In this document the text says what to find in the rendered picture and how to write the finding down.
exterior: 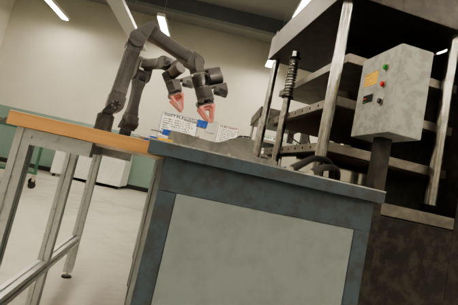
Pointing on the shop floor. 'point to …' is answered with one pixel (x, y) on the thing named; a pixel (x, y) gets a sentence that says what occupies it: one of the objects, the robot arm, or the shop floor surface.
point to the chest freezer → (111, 175)
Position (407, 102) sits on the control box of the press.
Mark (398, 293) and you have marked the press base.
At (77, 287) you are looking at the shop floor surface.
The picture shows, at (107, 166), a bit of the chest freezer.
